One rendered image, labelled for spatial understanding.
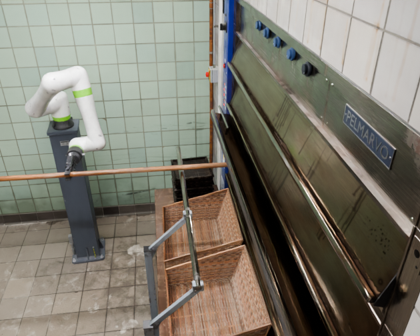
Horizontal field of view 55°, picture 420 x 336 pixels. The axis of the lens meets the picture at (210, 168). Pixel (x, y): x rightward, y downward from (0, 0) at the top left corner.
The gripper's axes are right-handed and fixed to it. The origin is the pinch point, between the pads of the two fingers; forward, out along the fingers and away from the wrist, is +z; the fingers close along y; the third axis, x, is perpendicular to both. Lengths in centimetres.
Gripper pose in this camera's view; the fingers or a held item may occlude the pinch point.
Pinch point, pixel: (68, 174)
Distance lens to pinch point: 247.0
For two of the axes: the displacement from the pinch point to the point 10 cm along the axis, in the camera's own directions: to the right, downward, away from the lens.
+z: 1.2, 5.2, -8.5
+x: -9.9, 0.6, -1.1
